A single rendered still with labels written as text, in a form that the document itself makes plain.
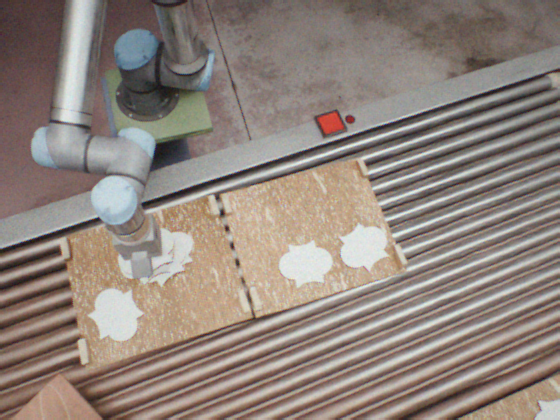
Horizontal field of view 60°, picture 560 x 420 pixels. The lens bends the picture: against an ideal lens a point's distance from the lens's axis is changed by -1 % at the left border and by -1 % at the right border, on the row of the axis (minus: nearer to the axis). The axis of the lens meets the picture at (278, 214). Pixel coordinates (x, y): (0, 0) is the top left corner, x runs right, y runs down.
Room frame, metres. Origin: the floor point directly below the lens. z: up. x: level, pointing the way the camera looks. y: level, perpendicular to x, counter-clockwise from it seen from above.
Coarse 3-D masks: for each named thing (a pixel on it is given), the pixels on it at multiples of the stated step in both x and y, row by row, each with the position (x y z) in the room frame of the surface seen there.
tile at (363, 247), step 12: (360, 228) 0.50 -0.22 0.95; (372, 228) 0.50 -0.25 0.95; (348, 240) 0.46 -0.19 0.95; (360, 240) 0.46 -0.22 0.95; (372, 240) 0.47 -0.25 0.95; (384, 240) 0.47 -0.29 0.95; (348, 252) 0.43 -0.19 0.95; (360, 252) 0.43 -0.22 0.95; (372, 252) 0.43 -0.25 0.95; (384, 252) 0.44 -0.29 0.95; (348, 264) 0.39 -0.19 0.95; (360, 264) 0.40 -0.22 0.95
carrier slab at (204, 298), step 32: (160, 224) 0.45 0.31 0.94; (192, 224) 0.46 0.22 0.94; (96, 256) 0.34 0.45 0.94; (192, 256) 0.37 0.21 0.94; (224, 256) 0.38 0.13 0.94; (96, 288) 0.26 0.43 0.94; (128, 288) 0.27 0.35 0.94; (160, 288) 0.28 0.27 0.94; (192, 288) 0.29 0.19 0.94; (224, 288) 0.30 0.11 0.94; (160, 320) 0.20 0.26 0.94; (192, 320) 0.21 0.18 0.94; (224, 320) 0.22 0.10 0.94; (96, 352) 0.11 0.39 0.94; (128, 352) 0.12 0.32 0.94
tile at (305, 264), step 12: (300, 252) 0.41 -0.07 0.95; (312, 252) 0.42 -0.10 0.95; (324, 252) 0.42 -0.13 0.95; (288, 264) 0.38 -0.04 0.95; (300, 264) 0.38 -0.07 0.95; (312, 264) 0.38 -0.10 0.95; (324, 264) 0.39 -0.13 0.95; (288, 276) 0.34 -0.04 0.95; (300, 276) 0.35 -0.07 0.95; (312, 276) 0.35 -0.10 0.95
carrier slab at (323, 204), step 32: (352, 160) 0.71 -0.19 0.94; (256, 192) 0.57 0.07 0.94; (288, 192) 0.58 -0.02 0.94; (320, 192) 0.59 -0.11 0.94; (352, 192) 0.61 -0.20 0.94; (256, 224) 0.48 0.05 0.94; (288, 224) 0.49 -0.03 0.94; (320, 224) 0.50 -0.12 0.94; (352, 224) 0.51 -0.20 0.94; (384, 224) 0.52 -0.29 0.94; (256, 256) 0.39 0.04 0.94; (256, 288) 0.31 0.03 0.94; (288, 288) 0.32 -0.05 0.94; (320, 288) 0.33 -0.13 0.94; (352, 288) 0.34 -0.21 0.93
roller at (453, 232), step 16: (544, 192) 0.68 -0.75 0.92; (512, 208) 0.62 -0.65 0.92; (528, 208) 0.63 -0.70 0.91; (464, 224) 0.55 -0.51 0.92; (480, 224) 0.56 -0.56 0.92; (416, 240) 0.49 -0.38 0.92; (432, 240) 0.50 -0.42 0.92; (448, 240) 0.51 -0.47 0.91; (160, 352) 0.13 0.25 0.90; (80, 368) 0.07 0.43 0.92; (96, 368) 0.07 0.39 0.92; (112, 368) 0.08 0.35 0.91; (32, 384) 0.02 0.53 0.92; (0, 400) -0.02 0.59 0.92; (16, 400) -0.02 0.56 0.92
